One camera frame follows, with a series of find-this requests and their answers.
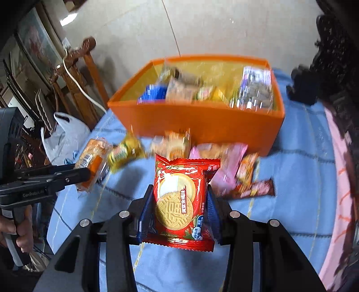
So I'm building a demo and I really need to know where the orange plastic box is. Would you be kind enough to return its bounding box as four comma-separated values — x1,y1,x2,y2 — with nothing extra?
108,54,286,157

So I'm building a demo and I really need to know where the pink blanket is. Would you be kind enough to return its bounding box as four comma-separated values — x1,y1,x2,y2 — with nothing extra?
318,107,359,292

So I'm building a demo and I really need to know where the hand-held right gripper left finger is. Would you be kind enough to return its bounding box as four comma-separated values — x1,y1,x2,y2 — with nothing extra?
53,185,158,292

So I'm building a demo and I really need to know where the beige snack packet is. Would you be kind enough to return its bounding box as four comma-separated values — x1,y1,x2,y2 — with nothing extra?
165,78,197,103
150,135,169,157

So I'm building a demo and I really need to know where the orange bread packet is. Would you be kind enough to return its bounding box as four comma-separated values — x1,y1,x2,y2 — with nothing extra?
75,137,113,193

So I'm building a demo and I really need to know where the sunflower seed packet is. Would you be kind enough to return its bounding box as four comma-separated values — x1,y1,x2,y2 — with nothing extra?
231,66,274,111

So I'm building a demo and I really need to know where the yellow snack packet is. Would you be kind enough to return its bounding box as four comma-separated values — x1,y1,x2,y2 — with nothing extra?
209,86,229,106

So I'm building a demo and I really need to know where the blue checked bedsheet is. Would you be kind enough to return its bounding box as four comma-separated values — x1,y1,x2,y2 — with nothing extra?
46,67,346,292

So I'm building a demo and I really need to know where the white cable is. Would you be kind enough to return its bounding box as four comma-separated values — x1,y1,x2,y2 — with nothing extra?
63,47,109,115

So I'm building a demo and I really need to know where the framed picture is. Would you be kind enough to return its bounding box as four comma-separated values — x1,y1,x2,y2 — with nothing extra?
15,7,64,82

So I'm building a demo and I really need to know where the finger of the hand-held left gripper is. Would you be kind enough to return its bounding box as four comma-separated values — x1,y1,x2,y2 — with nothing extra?
42,168,92,195
14,164,77,181

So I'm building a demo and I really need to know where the white plastic bag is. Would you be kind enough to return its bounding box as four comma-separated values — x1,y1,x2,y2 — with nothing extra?
41,112,92,167

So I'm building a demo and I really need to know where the pink snack packet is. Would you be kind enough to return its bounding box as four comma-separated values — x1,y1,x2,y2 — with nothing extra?
189,142,249,197

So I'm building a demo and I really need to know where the yellow-green snack packet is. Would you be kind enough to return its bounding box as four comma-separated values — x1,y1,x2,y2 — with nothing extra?
108,134,147,173

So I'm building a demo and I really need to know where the red cookie packet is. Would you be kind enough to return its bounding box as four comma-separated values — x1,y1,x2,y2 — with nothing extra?
141,154,223,252

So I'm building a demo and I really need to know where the wooden chair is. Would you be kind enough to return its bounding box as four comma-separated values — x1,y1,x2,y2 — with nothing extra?
48,37,110,133

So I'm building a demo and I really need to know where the black object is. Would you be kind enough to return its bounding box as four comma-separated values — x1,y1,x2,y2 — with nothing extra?
286,65,319,106

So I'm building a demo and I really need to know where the clear biscuit packet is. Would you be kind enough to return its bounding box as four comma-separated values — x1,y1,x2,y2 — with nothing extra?
164,128,192,159

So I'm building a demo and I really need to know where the person's left hand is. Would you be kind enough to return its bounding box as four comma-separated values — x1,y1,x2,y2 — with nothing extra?
0,208,34,254

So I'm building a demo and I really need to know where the dark carved wooden furniture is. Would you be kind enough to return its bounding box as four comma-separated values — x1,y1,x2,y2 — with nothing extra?
309,0,359,141

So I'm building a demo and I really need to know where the orange-red small snack packet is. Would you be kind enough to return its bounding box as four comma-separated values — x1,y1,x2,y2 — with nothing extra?
235,153,260,192

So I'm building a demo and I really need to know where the blue snack packet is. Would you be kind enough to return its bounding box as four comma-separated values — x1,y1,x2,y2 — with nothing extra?
137,85,169,105

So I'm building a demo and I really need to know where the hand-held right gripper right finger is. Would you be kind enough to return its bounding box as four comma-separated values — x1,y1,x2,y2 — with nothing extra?
206,187,327,292

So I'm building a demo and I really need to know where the dark red snack bar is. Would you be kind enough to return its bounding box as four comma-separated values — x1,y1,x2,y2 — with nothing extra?
233,180,277,199

